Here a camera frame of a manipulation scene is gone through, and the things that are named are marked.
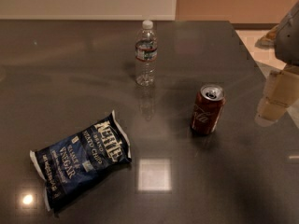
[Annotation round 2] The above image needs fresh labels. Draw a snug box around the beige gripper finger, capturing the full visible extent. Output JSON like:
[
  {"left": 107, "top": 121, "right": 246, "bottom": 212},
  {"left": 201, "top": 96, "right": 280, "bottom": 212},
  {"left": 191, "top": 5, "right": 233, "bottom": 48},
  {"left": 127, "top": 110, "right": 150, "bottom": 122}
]
[{"left": 255, "top": 64, "right": 299, "bottom": 127}]

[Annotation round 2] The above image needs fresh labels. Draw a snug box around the clear plastic water bottle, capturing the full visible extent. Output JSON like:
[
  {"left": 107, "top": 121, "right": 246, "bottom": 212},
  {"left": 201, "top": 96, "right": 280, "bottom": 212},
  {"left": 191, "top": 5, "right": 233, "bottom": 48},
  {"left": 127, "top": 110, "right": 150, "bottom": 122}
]
[{"left": 135, "top": 20, "right": 158, "bottom": 86}]

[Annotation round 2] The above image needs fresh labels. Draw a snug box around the blue Kettle chip bag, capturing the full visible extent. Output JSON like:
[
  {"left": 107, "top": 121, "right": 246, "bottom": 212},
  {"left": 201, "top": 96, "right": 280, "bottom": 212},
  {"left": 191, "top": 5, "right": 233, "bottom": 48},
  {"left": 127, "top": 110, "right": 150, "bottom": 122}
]
[{"left": 30, "top": 114, "right": 132, "bottom": 210}]

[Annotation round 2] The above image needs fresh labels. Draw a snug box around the red cola can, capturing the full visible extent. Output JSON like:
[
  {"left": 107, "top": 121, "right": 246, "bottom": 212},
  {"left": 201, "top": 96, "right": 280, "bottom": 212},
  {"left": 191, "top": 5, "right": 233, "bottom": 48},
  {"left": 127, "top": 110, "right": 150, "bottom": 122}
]
[{"left": 191, "top": 84, "right": 226, "bottom": 135}]

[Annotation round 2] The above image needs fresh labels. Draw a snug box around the white wall baseboard panel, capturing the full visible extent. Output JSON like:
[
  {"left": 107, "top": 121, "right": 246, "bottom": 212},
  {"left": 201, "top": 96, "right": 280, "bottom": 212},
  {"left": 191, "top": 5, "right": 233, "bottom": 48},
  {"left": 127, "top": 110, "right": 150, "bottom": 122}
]
[{"left": 0, "top": 0, "right": 177, "bottom": 21}]

